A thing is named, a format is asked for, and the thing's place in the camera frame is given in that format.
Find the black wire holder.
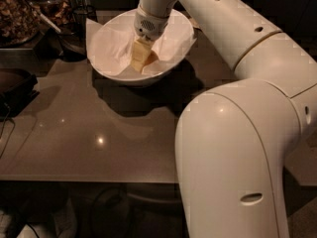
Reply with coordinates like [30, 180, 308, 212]
[73, 5, 97, 33]

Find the white bowl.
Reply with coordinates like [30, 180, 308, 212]
[86, 7, 195, 89]

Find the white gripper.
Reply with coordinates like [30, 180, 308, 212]
[130, 7, 168, 72]

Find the white paper in bowl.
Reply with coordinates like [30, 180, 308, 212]
[85, 9, 198, 77]

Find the black cable on table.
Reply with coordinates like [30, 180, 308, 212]
[0, 102, 17, 159]

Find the large glass jar of snacks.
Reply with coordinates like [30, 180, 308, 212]
[0, 0, 39, 48]

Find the black device at left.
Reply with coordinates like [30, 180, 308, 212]
[0, 68, 39, 117]

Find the orange fruit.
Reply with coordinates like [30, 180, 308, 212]
[144, 51, 159, 68]

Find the dark glass cup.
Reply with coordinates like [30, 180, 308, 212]
[58, 24, 86, 61]

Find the white shoe under table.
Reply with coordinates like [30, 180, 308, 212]
[15, 197, 77, 238]

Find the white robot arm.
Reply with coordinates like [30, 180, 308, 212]
[135, 0, 317, 238]

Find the black cable loop on floor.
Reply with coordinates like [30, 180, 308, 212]
[88, 182, 137, 238]

